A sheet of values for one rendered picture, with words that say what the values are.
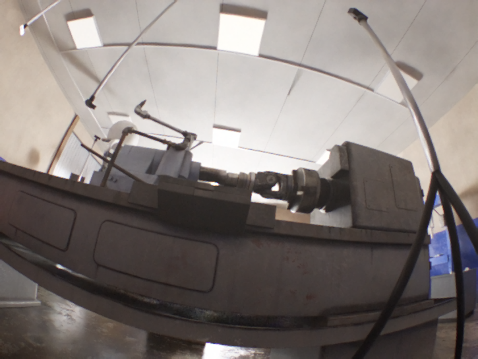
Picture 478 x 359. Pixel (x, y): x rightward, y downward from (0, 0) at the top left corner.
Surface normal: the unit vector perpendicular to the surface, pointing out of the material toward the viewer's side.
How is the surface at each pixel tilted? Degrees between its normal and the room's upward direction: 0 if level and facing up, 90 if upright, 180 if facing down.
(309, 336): 90
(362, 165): 90
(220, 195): 90
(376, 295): 90
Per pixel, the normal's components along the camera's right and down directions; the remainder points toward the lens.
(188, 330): 0.12, -0.40
